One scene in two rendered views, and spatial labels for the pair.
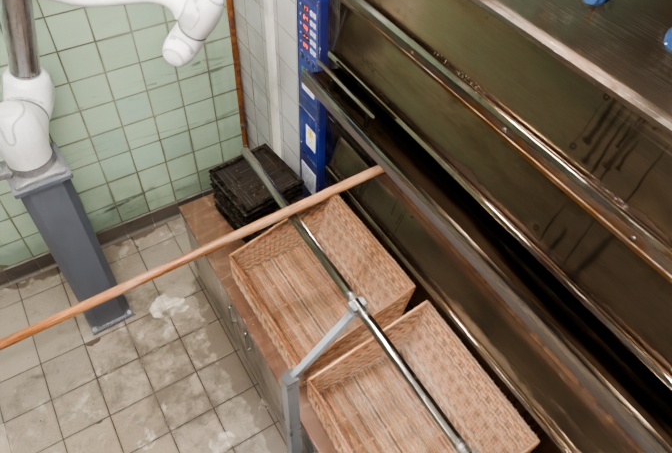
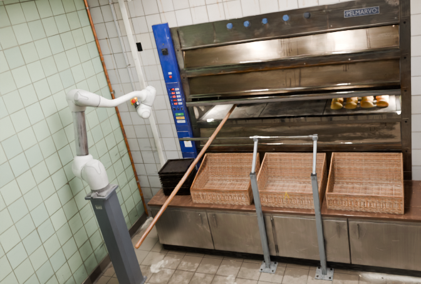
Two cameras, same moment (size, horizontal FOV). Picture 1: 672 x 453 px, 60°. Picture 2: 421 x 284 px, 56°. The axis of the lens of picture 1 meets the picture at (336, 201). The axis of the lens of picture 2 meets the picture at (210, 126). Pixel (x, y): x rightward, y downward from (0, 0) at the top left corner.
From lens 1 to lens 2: 2.33 m
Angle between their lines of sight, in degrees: 37
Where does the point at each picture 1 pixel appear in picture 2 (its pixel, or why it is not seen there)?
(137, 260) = not seen: hidden behind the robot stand
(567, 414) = (324, 135)
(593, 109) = (278, 44)
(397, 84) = (220, 85)
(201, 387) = (203, 274)
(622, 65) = (278, 31)
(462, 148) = (251, 84)
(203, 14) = (153, 94)
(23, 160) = (103, 180)
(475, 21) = (238, 48)
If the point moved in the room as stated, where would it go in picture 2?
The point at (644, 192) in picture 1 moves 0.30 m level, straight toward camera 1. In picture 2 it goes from (299, 50) to (306, 57)
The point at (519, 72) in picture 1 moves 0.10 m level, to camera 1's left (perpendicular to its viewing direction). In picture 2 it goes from (257, 50) to (247, 53)
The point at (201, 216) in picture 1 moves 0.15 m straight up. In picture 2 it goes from (160, 200) to (156, 186)
